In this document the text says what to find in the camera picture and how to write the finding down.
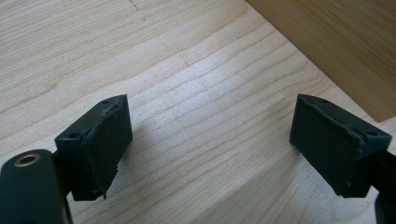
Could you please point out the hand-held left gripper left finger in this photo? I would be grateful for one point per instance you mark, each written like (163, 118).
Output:
(102, 146)

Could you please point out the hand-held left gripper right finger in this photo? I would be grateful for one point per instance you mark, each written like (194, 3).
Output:
(330, 146)

